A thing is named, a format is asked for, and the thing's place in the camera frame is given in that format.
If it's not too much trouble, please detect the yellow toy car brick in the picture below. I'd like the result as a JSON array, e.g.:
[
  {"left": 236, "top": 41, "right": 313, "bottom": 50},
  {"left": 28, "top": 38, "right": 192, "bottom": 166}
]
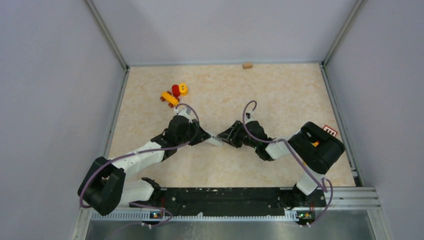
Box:
[{"left": 160, "top": 91, "right": 180, "bottom": 108}]

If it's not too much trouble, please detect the grey slotted cable duct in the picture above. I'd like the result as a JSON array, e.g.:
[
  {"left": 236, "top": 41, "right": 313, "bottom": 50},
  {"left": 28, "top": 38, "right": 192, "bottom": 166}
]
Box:
[{"left": 91, "top": 210, "right": 299, "bottom": 222}]

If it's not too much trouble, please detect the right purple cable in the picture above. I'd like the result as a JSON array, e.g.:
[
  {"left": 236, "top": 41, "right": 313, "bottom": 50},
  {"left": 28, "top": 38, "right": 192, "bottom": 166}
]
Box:
[{"left": 242, "top": 100, "right": 334, "bottom": 200}]

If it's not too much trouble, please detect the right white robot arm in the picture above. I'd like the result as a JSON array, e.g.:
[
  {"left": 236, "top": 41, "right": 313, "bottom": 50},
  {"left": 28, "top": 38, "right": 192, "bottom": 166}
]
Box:
[{"left": 217, "top": 120, "right": 345, "bottom": 206}]

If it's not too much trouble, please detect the yellow round toy brick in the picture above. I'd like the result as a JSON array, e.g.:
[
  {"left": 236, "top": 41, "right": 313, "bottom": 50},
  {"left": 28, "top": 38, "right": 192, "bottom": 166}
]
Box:
[{"left": 178, "top": 83, "right": 189, "bottom": 96}]

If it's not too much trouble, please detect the yellow toy piece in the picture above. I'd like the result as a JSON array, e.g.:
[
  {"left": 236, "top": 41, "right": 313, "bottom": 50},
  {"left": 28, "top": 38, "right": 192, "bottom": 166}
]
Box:
[{"left": 311, "top": 141, "right": 320, "bottom": 147}]

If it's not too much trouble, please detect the purple cable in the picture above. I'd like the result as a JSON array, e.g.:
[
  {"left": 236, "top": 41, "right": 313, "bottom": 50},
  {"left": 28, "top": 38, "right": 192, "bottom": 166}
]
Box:
[
  {"left": 78, "top": 103, "right": 201, "bottom": 210},
  {"left": 242, "top": 100, "right": 334, "bottom": 200}
]

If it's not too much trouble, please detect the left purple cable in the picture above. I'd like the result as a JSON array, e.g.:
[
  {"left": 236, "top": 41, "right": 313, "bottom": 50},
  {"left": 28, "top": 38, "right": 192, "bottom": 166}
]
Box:
[{"left": 78, "top": 103, "right": 201, "bottom": 210}]

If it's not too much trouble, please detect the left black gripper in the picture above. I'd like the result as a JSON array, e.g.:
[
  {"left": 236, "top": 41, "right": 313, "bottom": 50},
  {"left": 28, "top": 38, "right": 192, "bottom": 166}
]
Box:
[{"left": 176, "top": 119, "right": 211, "bottom": 147}]

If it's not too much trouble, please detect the white remote control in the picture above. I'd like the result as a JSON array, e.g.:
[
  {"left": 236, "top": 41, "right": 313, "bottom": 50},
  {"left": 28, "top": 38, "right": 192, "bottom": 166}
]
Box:
[{"left": 205, "top": 134, "right": 223, "bottom": 147}]

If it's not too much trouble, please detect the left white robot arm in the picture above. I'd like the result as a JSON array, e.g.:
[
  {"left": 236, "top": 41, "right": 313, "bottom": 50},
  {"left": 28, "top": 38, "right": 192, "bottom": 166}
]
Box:
[{"left": 77, "top": 115, "right": 223, "bottom": 216}]

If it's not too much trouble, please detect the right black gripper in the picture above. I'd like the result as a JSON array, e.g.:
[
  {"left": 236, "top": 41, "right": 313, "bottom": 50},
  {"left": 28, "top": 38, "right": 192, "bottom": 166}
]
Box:
[{"left": 217, "top": 120, "right": 258, "bottom": 149}]

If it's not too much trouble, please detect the red white toy panel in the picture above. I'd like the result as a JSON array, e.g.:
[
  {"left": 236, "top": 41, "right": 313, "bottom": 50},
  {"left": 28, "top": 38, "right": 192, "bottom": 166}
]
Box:
[{"left": 322, "top": 125, "right": 338, "bottom": 137}]

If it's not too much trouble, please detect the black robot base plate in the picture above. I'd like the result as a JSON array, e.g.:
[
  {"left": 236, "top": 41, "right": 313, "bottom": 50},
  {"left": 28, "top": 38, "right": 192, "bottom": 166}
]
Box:
[{"left": 129, "top": 187, "right": 327, "bottom": 217}]

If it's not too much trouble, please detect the red toy cylinder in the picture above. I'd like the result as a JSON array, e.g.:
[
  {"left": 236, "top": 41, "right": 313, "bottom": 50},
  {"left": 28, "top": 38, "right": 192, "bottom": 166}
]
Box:
[{"left": 171, "top": 84, "right": 181, "bottom": 98}]

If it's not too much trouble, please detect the small wooden block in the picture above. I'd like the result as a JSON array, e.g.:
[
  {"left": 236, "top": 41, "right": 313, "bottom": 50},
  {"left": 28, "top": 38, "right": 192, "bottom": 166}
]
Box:
[{"left": 242, "top": 62, "right": 253, "bottom": 70}]

